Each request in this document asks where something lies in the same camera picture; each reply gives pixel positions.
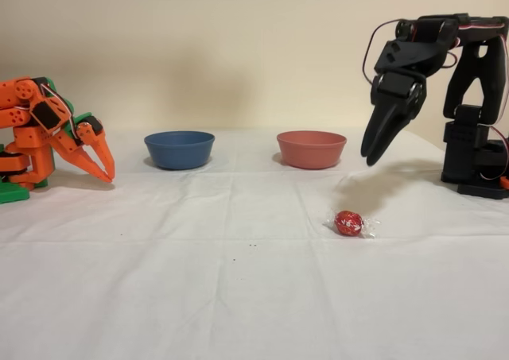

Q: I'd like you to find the red candy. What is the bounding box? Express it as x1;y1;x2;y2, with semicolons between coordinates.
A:
322;208;379;241

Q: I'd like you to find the red bowl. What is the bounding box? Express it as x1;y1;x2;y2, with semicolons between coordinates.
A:
276;130;348;170

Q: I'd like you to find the blue bowl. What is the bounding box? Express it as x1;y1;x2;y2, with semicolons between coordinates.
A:
143;131;216;171

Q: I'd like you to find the white tablecloth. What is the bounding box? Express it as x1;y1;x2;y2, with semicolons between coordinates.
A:
0;127;509;360

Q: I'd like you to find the cable on orange arm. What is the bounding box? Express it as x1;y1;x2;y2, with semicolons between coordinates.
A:
39;79;79;142

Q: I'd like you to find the thin looping gripper servo cable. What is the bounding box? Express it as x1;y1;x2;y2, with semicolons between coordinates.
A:
360;17;402;87

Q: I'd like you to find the red white servo cable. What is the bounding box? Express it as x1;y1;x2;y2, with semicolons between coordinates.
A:
456;22;509;34

